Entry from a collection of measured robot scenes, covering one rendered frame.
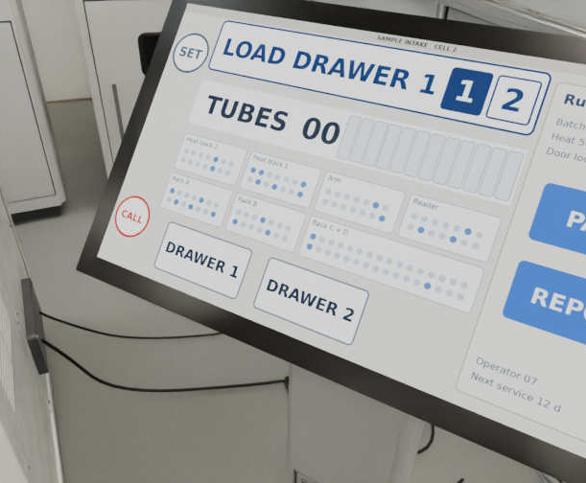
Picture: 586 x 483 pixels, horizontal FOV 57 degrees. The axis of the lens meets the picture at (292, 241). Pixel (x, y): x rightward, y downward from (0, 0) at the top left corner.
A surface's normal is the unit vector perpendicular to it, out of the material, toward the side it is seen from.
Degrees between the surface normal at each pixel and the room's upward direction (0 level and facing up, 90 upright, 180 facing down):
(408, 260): 50
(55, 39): 90
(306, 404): 90
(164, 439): 0
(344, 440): 90
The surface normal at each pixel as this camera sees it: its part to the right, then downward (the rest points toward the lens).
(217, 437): 0.03, -0.82
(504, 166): -0.36, -0.15
